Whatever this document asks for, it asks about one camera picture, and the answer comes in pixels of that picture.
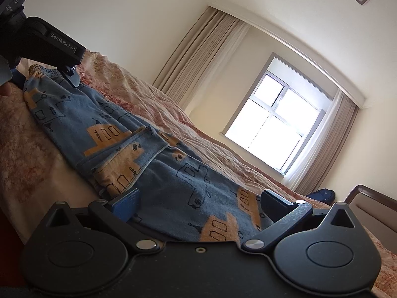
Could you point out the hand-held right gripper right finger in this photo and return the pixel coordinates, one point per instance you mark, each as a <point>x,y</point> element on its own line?
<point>272,206</point>

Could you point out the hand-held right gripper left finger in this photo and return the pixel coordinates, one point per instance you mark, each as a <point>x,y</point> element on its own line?
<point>127,203</point>

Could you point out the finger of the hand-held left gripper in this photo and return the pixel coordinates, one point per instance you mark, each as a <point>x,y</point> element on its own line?
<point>72,76</point>
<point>18,79</point>

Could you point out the blue printed pants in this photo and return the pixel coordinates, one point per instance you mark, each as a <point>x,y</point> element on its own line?
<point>161,167</point>

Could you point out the person's left hand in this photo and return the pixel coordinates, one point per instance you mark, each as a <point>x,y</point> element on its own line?
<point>5,90</point>

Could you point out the blue backpack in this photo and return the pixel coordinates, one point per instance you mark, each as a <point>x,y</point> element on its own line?
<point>322,196</point>

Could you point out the pink floral blanket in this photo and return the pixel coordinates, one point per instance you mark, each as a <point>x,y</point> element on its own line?
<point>40,149</point>

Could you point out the beige curtain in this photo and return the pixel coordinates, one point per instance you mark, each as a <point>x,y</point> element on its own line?
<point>325,149</point>
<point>198,59</point>

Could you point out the grey framed window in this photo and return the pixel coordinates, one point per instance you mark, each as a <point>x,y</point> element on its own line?
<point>276,121</point>

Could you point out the brown padded headboard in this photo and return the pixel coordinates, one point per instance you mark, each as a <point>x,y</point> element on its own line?
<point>372,205</point>

